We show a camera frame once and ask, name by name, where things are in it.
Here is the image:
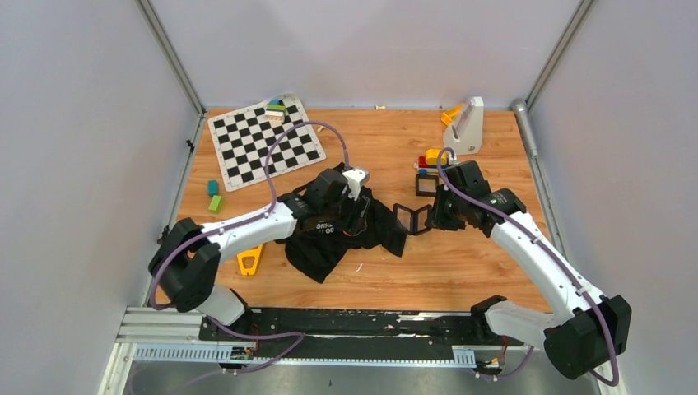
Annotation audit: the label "orange plastic piece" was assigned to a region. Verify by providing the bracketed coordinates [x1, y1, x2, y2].
[440, 103, 464, 127]

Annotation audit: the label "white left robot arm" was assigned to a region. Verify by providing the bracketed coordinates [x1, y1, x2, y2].
[148, 167, 370, 340]

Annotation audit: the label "white wedge stand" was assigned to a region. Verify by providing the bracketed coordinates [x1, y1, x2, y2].
[443, 96, 485, 156]

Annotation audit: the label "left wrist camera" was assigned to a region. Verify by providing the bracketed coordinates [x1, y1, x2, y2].
[342, 167, 370, 201]

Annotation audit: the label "yellow triangular plastic piece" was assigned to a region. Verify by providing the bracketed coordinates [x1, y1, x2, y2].
[236, 244, 265, 277]

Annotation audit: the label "green toy block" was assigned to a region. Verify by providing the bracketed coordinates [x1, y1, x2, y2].
[208, 195, 223, 214]

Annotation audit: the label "stacked toy blocks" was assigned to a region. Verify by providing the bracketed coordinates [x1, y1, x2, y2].
[264, 99, 286, 123]

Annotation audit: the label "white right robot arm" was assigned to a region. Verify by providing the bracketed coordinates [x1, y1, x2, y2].
[427, 160, 632, 387]

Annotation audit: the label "checkered chessboard mat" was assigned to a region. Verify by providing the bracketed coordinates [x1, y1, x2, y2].
[207, 94, 326, 192]

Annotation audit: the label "black printed t-shirt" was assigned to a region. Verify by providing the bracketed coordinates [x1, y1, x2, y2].
[276, 162, 407, 283]

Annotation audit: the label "black square display box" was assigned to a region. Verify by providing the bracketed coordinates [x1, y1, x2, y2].
[415, 173, 440, 198]

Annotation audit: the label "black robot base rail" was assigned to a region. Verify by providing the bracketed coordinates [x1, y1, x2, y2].
[198, 308, 524, 367]

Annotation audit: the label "teal toy block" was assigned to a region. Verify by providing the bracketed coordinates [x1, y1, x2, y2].
[207, 179, 220, 198]

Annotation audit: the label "black hinged display case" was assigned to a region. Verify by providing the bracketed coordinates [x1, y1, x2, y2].
[393, 203, 432, 236]

